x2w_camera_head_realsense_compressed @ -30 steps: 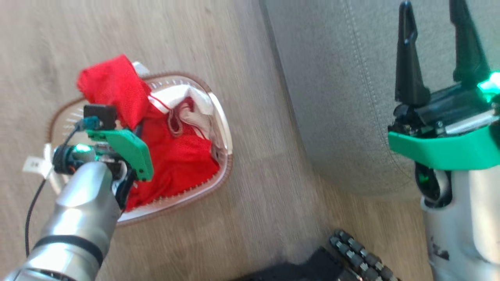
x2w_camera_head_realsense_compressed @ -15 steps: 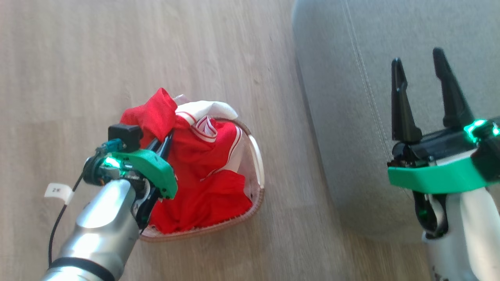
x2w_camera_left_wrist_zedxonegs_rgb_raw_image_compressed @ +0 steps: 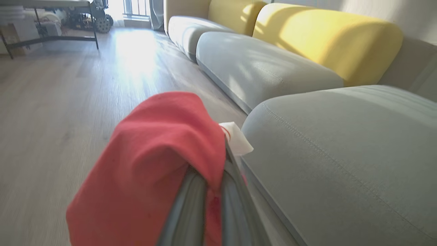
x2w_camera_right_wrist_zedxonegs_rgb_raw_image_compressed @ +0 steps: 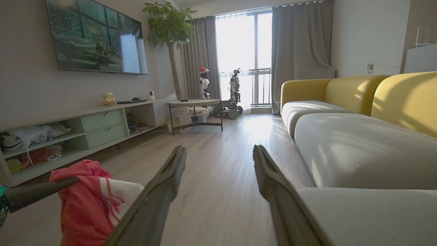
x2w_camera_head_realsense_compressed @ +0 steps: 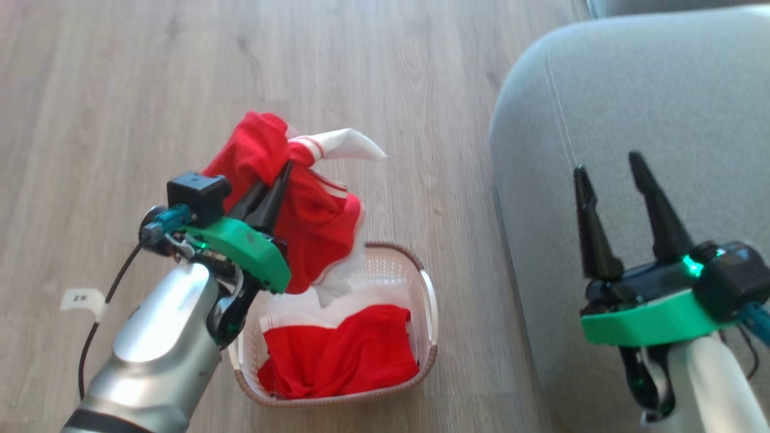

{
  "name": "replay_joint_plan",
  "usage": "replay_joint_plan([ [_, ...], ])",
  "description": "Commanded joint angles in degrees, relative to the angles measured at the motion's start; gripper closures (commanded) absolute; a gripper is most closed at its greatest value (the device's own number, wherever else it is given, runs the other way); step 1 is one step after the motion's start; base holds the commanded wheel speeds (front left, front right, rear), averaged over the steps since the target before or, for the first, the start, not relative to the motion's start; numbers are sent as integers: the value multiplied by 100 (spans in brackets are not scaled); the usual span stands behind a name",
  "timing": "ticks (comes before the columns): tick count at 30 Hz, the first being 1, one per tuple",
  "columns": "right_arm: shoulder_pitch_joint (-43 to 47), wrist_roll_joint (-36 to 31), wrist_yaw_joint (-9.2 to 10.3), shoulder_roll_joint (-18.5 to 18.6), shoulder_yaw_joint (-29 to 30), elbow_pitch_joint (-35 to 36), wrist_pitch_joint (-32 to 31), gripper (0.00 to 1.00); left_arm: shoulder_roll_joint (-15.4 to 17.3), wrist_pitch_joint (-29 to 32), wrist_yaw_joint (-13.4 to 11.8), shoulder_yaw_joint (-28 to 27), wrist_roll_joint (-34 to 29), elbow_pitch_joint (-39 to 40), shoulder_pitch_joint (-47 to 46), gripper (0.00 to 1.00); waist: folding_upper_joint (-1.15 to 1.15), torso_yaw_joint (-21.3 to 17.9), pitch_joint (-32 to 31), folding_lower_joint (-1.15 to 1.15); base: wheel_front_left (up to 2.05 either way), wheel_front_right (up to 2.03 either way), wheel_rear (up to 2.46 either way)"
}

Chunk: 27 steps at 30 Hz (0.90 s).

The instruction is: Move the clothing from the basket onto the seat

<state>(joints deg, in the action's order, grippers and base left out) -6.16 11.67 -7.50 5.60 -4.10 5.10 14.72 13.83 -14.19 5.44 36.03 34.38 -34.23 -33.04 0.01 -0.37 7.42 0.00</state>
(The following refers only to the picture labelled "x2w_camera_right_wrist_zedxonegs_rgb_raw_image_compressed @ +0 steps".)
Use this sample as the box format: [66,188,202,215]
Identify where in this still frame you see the red bag in shelf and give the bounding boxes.
[20,145,63,168]

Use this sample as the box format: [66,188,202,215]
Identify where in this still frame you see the yellow backed grey sofa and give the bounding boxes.
[280,71,437,190]

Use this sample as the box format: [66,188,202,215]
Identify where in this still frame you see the tall green potted tree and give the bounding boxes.
[142,1,199,118]

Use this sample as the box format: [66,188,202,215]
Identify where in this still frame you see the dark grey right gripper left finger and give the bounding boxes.
[102,145,187,246]

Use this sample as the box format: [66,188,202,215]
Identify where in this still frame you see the wall mounted flat television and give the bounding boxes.
[44,0,149,76]

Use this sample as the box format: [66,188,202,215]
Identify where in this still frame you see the pale green cabinet drawer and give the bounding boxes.
[82,109,124,133]
[87,123,126,149]

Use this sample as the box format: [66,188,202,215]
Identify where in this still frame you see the grey fabric sofa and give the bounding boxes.
[296,187,437,246]

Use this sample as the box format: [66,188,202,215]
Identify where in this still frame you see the grey wheeled robot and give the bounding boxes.
[214,68,244,120]

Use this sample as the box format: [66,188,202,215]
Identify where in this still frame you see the white box under table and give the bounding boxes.
[166,110,193,134]

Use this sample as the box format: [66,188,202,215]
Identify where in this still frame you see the narrow grey curtain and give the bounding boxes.
[180,16,222,100]

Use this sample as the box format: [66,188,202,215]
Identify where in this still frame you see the round coffee table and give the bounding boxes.
[168,98,224,136]

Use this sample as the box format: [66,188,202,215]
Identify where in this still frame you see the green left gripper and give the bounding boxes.
[0,176,80,229]

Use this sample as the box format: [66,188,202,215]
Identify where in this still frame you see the white crumpled cloth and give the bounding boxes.
[10,123,72,166]

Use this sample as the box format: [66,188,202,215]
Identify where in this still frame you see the tangled cables in cabinet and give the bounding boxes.
[126,112,153,134]

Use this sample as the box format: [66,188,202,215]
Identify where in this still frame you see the long pale green tv cabinet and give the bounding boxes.
[0,99,173,188]

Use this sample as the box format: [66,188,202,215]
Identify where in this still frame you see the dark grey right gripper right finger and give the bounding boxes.
[253,145,323,246]

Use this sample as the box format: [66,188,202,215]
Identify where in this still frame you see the wide grey curtain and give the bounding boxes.
[271,0,336,115]

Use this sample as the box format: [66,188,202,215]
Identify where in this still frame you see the yellow ball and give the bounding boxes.
[6,159,23,174]

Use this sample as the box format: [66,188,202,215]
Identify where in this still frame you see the white humanoid robot red hat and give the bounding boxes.
[199,66,212,100]

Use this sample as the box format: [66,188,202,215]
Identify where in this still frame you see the glass balcony door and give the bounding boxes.
[215,10,273,108]

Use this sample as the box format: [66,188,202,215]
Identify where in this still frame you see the metal balcony railing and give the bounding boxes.
[248,68,272,106]

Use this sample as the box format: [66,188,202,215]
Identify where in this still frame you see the flat black tray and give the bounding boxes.
[116,97,148,105]

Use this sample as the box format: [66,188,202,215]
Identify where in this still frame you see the small yellow figurine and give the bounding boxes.
[102,92,117,107]

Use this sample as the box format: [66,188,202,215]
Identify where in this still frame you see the red garment with white stripes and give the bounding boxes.
[50,159,145,246]

